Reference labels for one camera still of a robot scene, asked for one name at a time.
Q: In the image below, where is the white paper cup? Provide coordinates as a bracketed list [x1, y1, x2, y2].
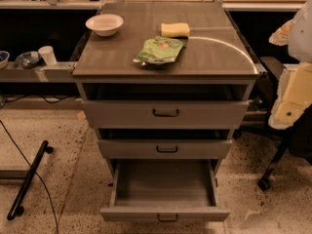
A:
[38, 46, 57, 65]

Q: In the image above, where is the white bowl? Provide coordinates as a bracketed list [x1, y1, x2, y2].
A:
[86, 14, 124, 36]

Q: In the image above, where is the black office chair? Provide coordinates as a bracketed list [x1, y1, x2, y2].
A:
[234, 57, 312, 191]

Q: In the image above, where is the blue rimmed bowl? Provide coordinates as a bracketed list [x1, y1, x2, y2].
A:
[0, 51, 10, 69]

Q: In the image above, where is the grey top drawer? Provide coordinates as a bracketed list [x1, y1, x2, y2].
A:
[82, 100, 248, 130]

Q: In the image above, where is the grey middle drawer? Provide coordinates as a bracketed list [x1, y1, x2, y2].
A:
[97, 139, 232, 159]

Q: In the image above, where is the yellow sponge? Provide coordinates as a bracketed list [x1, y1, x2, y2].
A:
[161, 22, 190, 38]

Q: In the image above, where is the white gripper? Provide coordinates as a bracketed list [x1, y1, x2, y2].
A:
[269, 20, 312, 130]

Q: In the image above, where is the grey drawer cabinet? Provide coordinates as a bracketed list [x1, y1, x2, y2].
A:
[73, 2, 258, 173]

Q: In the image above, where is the green snack bag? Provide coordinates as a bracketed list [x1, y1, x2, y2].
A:
[134, 36, 186, 65]

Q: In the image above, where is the grey bottom drawer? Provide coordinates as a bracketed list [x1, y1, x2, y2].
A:
[100, 160, 229, 222]

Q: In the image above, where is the black floor cable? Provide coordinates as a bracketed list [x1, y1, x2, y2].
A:
[0, 119, 60, 234]

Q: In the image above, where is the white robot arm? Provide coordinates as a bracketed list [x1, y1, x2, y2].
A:
[269, 0, 312, 130]

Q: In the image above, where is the grey drawer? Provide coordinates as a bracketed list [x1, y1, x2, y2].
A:
[100, 160, 229, 222]
[82, 100, 248, 130]
[97, 139, 232, 159]

